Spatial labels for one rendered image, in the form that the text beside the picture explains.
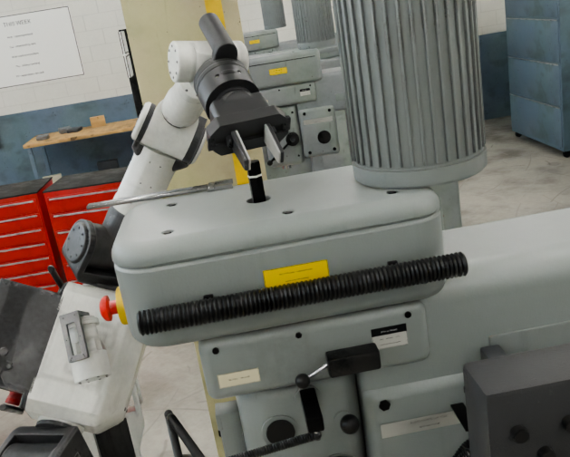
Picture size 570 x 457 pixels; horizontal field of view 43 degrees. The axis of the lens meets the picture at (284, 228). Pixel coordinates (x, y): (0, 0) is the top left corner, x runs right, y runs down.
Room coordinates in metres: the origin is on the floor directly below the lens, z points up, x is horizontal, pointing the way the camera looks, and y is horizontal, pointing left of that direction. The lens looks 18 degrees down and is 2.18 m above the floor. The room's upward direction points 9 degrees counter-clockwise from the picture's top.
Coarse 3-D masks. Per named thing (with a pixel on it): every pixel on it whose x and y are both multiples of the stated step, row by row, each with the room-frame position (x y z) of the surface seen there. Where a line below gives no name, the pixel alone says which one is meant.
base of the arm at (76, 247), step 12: (72, 228) 1.38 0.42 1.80; (84, 228) 1.35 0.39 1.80; (72, 240) 1.37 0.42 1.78; (84, 240) 1.34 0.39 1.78; (72, 252) 1.35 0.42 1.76; (84, 252) 1.33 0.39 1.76; (72, 264) 1.35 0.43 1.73; (84, 264) 1.33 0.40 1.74; (84, 276) 1.34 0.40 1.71; (96, 276) 1.35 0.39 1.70; (108, 276) 1.37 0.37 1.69
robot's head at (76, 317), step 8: (72, 312) 1.18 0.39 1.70; (80, 312) 1.19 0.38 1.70; (88, 312) 1.22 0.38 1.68; (64, 320) 1.18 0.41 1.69; (72, 320) 1.17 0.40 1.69; (80, 320) 1.17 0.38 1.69; (64, 328) 1.17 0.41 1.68; (80, 328) 1.16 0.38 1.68; (64, 336) 1.16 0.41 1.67; (80, 336) 1.16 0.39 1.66; (80, 344) 1.15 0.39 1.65; (72, 352) 1.15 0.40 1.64; (88, 352) 1.15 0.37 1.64; (72, 360) 1.14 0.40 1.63; (80, 360) 1.14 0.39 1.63
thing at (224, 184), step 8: (208, 184) 1.16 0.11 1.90; (216, 184) 1.17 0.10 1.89; (224, 184) 1.14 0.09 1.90; (160, 192) 1.16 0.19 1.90; (168, 192) 1.15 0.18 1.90; (176, 192) 1.15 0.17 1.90; (184, 192) 1.15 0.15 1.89; (192, 192) 1.15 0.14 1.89; (112, 200) 1.15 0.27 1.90; (120, 200) 1.15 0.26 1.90; (128, 200) 1.15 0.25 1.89; (136, 200) 1.15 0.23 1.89; (144, 200) 1.15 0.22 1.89; (88, 208) 1.15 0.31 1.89; (96, 208) 1.15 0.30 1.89
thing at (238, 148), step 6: (234, 132) 1.01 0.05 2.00; (228, 138) 1.01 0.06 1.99; (234, 138) 1.00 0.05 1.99; (240, 138) 1.00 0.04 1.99; (228, 144) 1.01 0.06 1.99; (234, 144) 1.01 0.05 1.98; (240, 144) 0.99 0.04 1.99; (234, 150) 1.01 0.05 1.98; (240, 150) 0.98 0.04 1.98; (240, 156) 0.98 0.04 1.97; (246, 156) 0.97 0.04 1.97; (240, 162) 0.99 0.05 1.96; (246, 162) 0.97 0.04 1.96; (246, 168) 0.97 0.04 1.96
